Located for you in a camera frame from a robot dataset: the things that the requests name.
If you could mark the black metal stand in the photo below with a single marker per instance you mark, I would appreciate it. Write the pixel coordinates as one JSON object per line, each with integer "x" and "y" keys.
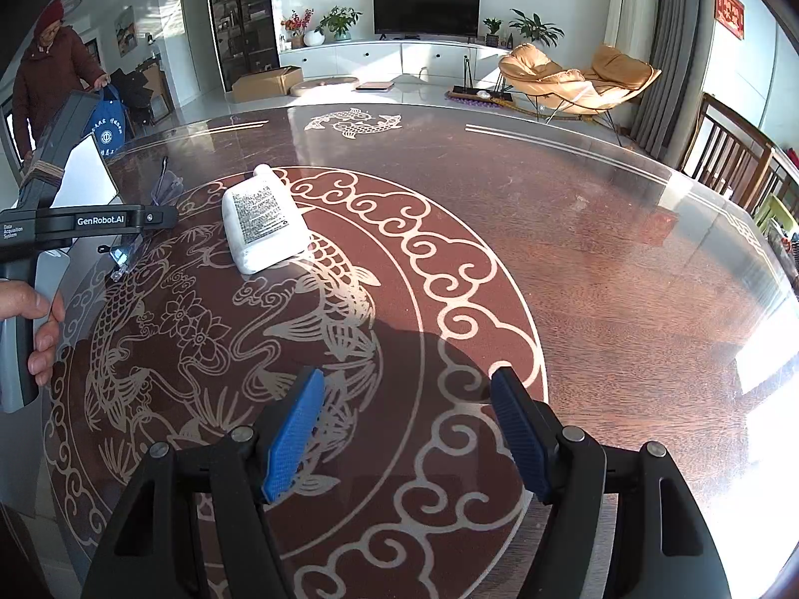
{"x": 468, "y": 72}

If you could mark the orange lounge chair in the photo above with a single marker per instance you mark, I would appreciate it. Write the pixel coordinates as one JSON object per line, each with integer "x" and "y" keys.
{"x": 618, "y": 75}
{"x": 530, "y": 72}

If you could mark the white television cabinet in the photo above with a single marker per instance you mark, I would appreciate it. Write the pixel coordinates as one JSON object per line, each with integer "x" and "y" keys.
{"x": 374, "y": 59}

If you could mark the grey curtain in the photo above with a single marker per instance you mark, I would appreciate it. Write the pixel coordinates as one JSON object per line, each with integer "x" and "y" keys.
{"x": 668, "y": 43}

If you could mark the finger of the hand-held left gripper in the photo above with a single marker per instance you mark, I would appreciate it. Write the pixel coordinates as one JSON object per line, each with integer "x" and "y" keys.
{"x": 159, "y": 217}

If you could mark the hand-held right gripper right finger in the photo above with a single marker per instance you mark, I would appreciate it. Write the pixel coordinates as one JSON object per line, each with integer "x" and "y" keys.
{"x": 524, "y": 437}

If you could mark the red wall hanging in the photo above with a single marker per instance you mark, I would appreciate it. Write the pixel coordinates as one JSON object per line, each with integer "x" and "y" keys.
{"x": 730, "y": 11}

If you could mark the white curtain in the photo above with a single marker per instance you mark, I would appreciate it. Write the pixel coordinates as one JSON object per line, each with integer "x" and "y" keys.
{"x": 630, "y": 0}

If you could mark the small potted plant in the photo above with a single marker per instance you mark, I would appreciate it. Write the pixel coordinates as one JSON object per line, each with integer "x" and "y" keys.
{"x": 492, "y": 31}

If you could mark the eyeglasses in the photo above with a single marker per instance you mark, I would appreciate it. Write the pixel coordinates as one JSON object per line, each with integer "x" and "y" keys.
{"x": 168, "y": 188}

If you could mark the cardboard box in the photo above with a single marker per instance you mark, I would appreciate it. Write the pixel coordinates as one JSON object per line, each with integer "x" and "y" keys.
{"x": 265, "y": 84}

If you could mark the dark display cabinet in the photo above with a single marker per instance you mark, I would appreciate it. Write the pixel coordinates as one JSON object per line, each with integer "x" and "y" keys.
{"x": 243, "y": 12}

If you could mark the red flowers in vase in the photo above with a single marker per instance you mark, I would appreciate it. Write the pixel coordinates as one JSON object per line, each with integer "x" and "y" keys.
{"x": 298, "y": 28}

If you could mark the white board panel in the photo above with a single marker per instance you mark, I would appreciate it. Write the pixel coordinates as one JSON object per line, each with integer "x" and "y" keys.
{"x": 87, "y": 175}

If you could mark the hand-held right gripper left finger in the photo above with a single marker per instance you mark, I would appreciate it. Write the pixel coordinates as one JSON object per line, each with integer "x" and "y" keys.
{"x": 293, "y": 437}

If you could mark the black television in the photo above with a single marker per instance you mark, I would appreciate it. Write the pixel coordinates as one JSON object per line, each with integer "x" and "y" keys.
{"x": 427, "y": 9}

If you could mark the blue bag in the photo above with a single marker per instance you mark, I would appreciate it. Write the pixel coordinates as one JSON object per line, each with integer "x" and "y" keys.
{"x": 109, "y": 131}

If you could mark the framed wall painting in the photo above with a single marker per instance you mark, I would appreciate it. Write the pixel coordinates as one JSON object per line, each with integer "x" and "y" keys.
{"x": 126, "y": 30}

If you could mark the green potted plant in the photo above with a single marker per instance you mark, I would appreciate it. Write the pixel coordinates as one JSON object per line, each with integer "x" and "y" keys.
{"x": 340, "y": 22}

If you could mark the wooden dining chair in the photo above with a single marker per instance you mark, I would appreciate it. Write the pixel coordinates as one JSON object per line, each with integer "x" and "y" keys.
{"x": 774, "y": 187}
{"x": 724, "y": 143}

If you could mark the white plastic bottle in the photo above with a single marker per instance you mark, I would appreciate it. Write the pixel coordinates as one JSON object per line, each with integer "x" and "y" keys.
{"x": 262, "y": 224}

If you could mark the large leafy potted plant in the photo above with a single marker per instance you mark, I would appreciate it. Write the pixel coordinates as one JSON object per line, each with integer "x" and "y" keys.
{"x": 537, "y": 28}

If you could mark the person's left hand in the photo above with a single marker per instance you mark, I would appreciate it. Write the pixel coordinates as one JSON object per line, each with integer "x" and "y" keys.
{"x": 47, "y": 343}

